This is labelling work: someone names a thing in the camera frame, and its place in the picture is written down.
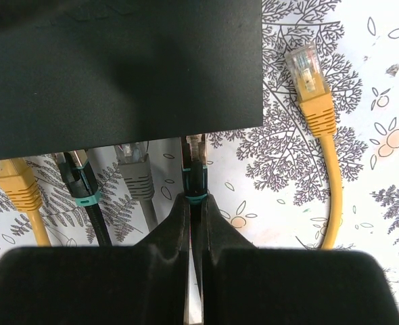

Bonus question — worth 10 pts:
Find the black network switch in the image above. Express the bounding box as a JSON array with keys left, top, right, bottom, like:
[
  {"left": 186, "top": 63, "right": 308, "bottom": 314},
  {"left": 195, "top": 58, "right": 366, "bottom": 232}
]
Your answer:
[{"left": 0, "top": 1, "right": 262, "bottom": 159}]

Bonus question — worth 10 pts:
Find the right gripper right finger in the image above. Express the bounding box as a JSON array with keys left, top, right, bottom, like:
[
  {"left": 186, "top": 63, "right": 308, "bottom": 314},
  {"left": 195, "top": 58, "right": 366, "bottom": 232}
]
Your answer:
[{"left": 201, "top": 196, "right": 399, "bottom": 324}]

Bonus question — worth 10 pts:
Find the grey braided cable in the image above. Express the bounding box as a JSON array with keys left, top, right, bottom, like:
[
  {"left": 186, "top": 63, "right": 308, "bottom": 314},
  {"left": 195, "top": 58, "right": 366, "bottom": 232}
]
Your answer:
[{"left": 115, "top": 141, "right": 159, "bottom": 227}]

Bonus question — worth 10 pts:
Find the yellow ethernet cable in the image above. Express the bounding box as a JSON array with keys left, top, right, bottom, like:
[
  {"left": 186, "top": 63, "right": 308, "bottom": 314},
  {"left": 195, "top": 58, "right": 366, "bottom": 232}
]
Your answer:
[{"left": 0, "top": 43, "right": 343, "bottom": 251}]

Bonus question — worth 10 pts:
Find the floral table mat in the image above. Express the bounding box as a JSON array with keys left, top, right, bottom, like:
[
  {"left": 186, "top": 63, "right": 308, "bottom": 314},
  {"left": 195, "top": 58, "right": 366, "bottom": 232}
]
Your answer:
[{"left": 0, "top": 1, "right": 399, "bottom": 309}]

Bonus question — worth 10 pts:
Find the black cable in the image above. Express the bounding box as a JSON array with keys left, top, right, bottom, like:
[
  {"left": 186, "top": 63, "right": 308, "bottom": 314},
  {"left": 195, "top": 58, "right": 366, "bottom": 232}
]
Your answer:
[
  {"left": 181, "top": 133, "right": 209, "bottom": 268},
  {"left": 52, "top": 150, "right": 113, "bottom": 247}
]

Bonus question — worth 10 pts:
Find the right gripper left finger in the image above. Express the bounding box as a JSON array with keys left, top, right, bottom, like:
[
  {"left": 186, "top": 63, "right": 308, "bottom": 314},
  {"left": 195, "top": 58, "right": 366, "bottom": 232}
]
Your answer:
[{"left": 0, "top": 196, "right": 190, "bottom": 324}]

